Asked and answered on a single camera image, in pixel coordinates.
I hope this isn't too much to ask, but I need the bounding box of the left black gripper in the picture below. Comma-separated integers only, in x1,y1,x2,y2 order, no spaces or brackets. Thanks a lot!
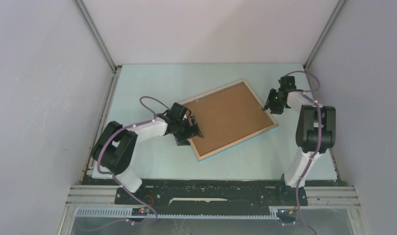
173,114,203,145

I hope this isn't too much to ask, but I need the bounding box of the wooden picture frame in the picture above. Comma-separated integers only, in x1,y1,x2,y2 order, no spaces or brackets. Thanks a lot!
179,78,280,162

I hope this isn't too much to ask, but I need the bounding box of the brown backing board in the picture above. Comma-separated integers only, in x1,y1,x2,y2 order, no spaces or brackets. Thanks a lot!
183,82,274,157

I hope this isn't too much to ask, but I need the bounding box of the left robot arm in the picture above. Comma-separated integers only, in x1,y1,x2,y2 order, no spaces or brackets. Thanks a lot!
90,103,203,204

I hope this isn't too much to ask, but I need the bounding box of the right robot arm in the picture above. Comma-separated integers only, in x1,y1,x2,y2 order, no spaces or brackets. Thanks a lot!
263,75,336,205

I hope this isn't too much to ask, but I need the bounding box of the aluminium mounting profile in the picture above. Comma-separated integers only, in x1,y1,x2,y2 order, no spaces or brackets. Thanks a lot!
56,185,365,235

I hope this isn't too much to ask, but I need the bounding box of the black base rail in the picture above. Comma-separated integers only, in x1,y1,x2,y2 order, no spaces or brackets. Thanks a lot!
134,179,308,216

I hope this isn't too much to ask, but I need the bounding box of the left corner aluminium post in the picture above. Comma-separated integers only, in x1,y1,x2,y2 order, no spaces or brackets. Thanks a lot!
72,0,118,72

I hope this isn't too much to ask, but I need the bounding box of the corner aluminium post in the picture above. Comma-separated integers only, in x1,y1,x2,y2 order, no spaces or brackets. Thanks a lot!
72,0,118,72
304,0,348,70

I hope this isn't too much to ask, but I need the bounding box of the right corner aluminium post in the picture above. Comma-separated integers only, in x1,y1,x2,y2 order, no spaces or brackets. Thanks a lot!
304,0,348,70

